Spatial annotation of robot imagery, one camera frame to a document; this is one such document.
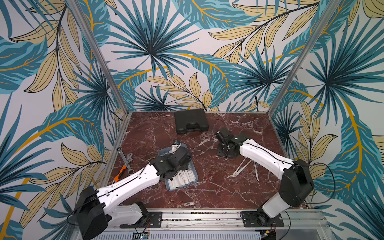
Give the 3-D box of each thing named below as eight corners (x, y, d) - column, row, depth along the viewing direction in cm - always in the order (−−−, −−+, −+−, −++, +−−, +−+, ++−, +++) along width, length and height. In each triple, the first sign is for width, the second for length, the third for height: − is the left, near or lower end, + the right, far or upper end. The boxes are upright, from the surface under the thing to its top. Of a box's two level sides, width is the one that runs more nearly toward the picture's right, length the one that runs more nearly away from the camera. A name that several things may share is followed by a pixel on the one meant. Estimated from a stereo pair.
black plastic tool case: (176, 135, 107) (176, 130, 103) (174, 114, 120) (174, 109, 116) (209, 132, 109) (210, 127, 105) (204, 111, 122) (204, 106, 118)
